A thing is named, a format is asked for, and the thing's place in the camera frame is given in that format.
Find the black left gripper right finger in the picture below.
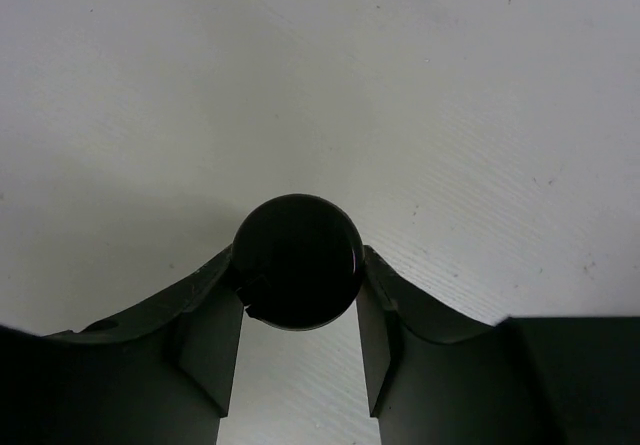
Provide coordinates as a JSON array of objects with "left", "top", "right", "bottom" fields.
[{"left": 357, "top": 248, "right": 639, "bottom": 444}]

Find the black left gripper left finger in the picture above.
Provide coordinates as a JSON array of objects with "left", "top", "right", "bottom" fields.
[{"left": 1, "top": 251, "right": 243, "bottom": 444}]

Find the small black-cap spice bottle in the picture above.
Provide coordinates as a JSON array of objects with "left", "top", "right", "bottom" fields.
[{"left": 228, "top": 194, "right": 365, "bottom": 331}]

